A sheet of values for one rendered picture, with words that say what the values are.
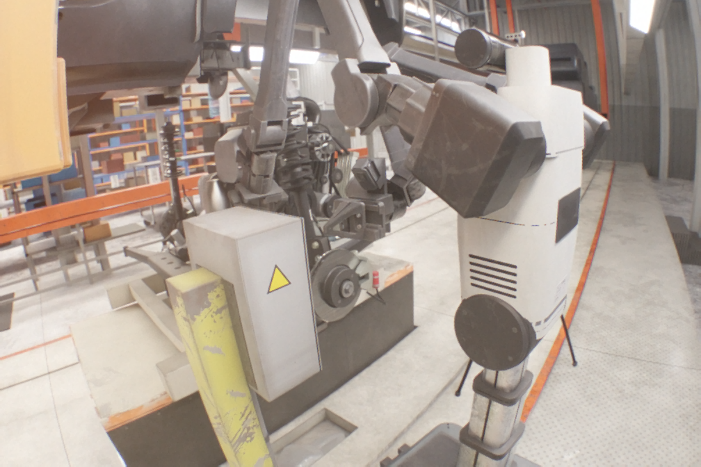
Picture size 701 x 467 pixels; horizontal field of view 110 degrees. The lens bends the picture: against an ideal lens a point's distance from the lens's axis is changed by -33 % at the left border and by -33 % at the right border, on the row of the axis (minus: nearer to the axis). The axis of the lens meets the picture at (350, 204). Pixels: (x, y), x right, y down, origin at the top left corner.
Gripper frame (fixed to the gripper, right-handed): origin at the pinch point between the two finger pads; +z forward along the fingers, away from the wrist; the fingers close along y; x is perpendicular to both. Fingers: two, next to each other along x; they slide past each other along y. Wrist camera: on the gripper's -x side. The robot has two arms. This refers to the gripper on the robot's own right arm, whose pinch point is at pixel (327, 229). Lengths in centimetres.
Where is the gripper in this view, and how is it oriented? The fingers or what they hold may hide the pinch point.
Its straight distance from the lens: 61.4
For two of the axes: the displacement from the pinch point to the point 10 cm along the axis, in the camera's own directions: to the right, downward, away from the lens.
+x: 0.7, 9.7, 2.2
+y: 7.4, 1.0, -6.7
